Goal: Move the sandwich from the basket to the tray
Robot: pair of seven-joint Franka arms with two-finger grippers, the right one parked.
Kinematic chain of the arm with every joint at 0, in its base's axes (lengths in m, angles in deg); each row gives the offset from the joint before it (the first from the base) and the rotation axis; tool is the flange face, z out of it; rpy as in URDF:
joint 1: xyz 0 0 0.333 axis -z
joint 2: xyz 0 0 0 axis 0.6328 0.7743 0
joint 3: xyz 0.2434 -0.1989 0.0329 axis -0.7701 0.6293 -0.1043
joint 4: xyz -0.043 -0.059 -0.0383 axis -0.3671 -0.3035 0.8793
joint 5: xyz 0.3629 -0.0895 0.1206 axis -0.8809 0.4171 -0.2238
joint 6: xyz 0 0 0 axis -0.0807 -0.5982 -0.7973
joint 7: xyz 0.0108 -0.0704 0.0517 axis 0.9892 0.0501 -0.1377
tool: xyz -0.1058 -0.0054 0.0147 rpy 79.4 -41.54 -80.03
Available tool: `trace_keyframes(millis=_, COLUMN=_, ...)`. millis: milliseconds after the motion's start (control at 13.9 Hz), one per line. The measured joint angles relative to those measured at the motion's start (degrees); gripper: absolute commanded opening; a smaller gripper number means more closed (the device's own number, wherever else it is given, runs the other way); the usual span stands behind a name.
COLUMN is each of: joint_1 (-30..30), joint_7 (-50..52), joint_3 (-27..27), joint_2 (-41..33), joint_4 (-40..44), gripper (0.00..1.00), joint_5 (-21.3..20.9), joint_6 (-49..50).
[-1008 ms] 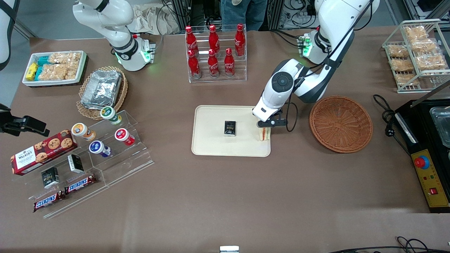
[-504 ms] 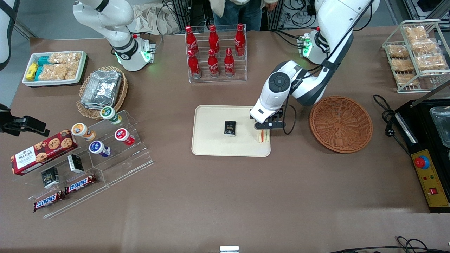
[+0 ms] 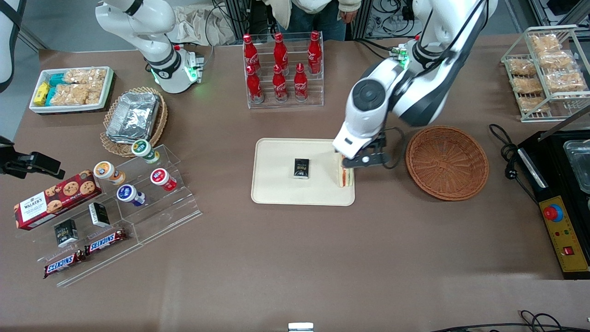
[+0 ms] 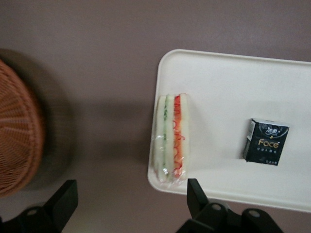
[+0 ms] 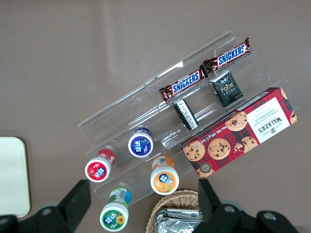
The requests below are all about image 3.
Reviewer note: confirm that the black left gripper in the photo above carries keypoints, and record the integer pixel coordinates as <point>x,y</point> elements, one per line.
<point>380,141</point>

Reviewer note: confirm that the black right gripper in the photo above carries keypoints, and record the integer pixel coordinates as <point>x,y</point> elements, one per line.
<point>17,164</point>

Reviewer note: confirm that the triangle sandwich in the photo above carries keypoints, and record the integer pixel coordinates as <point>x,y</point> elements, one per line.
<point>345,177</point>

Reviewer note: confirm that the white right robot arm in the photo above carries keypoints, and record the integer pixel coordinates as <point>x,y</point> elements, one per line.
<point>152,27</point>

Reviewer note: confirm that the person's left forearm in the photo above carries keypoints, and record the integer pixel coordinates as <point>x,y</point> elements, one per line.
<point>350,4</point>

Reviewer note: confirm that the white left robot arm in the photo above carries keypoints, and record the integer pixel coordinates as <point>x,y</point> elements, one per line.
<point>415,92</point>

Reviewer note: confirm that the white rectangular snack tray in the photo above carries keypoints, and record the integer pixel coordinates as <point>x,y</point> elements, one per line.
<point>73,108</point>

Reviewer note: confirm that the brown wicker basket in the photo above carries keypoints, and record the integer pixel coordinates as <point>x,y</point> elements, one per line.
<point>447,161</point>

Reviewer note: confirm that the light wicker basket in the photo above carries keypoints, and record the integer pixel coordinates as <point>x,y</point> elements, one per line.
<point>115,148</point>

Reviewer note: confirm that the beige plastic serving tray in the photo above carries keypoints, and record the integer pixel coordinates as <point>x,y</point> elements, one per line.
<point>276,184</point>

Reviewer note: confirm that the person's left hand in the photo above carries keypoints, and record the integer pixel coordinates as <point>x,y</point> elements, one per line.
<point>348,16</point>

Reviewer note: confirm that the red Walkers cookie box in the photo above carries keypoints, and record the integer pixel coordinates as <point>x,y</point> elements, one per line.
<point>55,200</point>

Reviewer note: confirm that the orange lid yogurt cup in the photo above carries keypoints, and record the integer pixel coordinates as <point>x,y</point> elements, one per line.
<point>105,170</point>

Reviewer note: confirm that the small black box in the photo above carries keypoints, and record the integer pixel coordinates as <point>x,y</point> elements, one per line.
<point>99,214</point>
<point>66,233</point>
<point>301,168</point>

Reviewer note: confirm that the teal snack pack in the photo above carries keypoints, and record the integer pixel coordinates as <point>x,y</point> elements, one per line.
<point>57,80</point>
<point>50,96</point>

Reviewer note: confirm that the yellow snack pack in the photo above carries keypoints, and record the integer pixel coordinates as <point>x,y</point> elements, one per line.
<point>41,93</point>

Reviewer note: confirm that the bagged rice cracker pack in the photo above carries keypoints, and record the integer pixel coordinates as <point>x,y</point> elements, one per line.
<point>69,94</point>
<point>533,104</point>
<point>544,43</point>
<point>95,93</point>
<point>555,60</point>
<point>566,81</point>
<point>528,85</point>
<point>85,76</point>
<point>522,67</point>

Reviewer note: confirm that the blue lid yogurt cup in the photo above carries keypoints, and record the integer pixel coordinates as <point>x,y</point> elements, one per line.
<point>126,192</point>

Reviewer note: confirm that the Snickers chocolate bar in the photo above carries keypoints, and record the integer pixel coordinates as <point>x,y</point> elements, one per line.
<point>63,264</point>
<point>105,241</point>

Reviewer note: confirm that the green lid yogurt cup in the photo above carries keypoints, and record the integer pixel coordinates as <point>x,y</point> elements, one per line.
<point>142,149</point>

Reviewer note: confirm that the aluminium foil container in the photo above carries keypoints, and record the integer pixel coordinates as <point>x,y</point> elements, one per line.
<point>133,117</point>

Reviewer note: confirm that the clear acrylic bottle rack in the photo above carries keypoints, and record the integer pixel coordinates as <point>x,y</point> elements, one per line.
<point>286,105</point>

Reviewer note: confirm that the red cola bottle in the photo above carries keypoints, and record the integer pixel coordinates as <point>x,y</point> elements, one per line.
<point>280,53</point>
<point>279,86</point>
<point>254,87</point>
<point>314,55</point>
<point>300,85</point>
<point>251,55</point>

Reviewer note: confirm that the red lid yogurt cup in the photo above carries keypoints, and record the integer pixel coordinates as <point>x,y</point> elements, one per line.
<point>160,176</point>

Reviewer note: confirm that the clear acrylic step display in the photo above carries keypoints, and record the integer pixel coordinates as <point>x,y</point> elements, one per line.
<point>166,207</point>

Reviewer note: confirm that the person in beige jacket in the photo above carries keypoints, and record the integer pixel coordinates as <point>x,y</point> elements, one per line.
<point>318,9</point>

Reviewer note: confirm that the black machine housing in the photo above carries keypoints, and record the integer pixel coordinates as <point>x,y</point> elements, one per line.
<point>553,184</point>

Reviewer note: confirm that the red emergency stop button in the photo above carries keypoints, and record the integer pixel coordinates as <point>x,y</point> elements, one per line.
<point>552,212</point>

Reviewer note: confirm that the small white box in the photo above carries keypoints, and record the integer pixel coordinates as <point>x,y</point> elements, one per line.
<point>300,327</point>

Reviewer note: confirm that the grey metal bar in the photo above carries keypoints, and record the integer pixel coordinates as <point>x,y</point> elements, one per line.
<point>567,123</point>

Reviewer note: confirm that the clear plastic container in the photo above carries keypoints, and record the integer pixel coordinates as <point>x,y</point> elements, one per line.
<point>578,166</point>

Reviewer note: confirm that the beige cloth bag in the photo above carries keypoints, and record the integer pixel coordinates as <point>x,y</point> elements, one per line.
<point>193,25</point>

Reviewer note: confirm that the yellow control panel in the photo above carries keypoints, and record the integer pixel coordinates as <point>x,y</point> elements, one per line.
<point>569,230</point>

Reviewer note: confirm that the black metal frame post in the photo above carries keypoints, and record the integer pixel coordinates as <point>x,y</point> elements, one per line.
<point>239,14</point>

